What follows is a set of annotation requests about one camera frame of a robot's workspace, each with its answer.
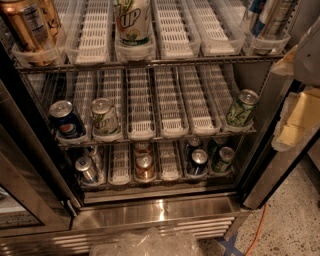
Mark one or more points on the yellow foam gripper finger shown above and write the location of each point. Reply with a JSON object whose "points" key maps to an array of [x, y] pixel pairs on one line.
{"points": [[285, 66], [300, 115]]}

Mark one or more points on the green can bottom shelf front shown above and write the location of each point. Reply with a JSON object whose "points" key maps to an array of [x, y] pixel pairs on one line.
{"points": [[223, 160]]}

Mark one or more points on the green can shelf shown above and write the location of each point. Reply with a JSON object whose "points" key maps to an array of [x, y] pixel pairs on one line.
{"points": [[242, 109], [215, 144], [223, 160]]}

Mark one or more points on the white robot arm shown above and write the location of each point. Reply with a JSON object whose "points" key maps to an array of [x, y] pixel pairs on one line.
{"points": [[307, 58]]}

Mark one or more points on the silver blue can top shelf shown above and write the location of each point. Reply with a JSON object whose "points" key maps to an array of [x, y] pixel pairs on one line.
{"points": [[263, 24]]}

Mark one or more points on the fridge door right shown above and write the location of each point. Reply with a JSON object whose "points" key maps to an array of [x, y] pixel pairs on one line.
{"points": [[275, 168]]}

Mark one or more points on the fridge door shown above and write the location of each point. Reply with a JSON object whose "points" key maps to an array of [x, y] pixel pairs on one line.
{"points": [[33, 170], [275, 168]]}

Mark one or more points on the green can middle shelf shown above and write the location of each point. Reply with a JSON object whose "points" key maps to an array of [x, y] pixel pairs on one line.
{"points": [[242, 109]]}

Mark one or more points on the green can bottom shelf rear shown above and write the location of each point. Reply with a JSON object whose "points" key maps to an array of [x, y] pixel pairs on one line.
{"points": [[215, 144]]}

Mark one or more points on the dark blue can bottom front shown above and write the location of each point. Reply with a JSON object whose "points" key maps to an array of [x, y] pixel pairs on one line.
{"points": [[197, 162]]}

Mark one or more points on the dark blue can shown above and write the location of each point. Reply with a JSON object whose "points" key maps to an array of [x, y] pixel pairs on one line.
{"points": [[190, 144], [197, 162]]}

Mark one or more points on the dark blue can bottom rear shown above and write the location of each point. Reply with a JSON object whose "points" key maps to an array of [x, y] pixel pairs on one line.
{"points": [[190, 144]]}

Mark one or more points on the white 7UP can top shelf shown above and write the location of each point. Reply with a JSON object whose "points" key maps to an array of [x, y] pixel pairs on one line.
{"points": [[133, 21]]}

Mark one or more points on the white 7up can shelf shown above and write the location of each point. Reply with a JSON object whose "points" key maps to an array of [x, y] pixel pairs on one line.
{"points": [[133, 21], [105, 119]]}

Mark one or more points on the orange can bottom rear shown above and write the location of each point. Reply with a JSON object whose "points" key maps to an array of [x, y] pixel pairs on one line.
{"points": [[142, 147]]}

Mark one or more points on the orange can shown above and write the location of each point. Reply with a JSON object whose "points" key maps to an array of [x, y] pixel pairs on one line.
{"points": [[144, 166], [142, 147]]}

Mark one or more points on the orange can bottom front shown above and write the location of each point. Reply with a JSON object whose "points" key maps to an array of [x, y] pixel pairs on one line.
{"points": [[144, 166]]}

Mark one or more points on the white 7UP can middle shelf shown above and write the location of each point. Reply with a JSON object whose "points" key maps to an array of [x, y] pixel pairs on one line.
{"points": [[105, 119]]}

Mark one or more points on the silver can bottom rear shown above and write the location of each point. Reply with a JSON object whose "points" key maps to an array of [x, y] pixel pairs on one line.
{"points": [[94, 153]]}

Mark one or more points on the silver can bottom front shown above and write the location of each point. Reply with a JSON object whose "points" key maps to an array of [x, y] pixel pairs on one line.
{"points": [[85, 166]]}

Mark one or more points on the blue Pepsi can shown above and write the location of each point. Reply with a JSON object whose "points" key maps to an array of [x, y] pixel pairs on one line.
{"points": [[66, 119]]}

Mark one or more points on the gold can top shelf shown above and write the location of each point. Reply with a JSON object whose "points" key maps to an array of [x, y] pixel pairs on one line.
{"points": [[35, 25]]}

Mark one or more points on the fridge door left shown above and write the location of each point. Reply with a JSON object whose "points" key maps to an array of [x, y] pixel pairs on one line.
{"points": [[33, 170]]}

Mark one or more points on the middle wire shelf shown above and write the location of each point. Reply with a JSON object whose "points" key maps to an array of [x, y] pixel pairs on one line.
{"points": [[89, 141]]}

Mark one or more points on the wire shelf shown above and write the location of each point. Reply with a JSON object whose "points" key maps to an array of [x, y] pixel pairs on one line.
{"points": [[89, 141], [236, 59]]}

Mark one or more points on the top wire shelf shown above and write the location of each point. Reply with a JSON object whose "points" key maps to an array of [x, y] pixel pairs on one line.
{"points": [[236, 59]]}

